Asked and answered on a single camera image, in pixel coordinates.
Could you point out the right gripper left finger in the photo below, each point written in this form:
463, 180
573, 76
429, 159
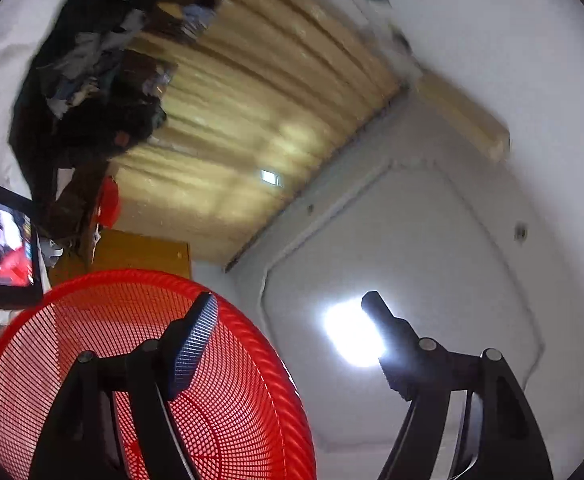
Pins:
80, 437

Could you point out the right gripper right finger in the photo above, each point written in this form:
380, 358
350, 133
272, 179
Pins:
498, 435

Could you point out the red mesh plastic basket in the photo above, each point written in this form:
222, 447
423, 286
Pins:
241, 418

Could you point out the white ceiling light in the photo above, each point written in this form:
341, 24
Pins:
353, 334

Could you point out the wooden wardrobe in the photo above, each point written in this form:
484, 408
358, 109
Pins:
111, 250

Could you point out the red bag on desk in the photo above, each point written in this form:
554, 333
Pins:
109, 204

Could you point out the pile of dark clothes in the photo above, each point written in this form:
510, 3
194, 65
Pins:
88, 98

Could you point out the yellow curtain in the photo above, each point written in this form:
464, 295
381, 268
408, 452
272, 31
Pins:
258, 105

